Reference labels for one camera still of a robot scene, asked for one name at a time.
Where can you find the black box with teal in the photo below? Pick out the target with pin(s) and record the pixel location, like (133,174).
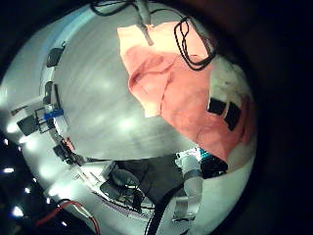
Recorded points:
(213,166)

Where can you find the black office chair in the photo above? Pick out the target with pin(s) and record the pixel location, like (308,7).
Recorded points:
(124,189)

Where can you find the black flat panel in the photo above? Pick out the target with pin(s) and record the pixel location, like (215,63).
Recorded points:
(26,125)

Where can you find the small black bracket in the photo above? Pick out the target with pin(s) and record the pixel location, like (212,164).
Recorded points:
(48,93)

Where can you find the blue clamp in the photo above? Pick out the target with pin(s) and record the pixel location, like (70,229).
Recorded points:
(53,114)

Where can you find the black device on table edge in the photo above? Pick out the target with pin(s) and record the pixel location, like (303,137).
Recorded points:
(53,57)

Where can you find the pink cloth garment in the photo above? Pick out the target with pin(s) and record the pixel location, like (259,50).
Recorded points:
(182,107)

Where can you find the black table clamp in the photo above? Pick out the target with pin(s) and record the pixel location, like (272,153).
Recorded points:
(65,151)

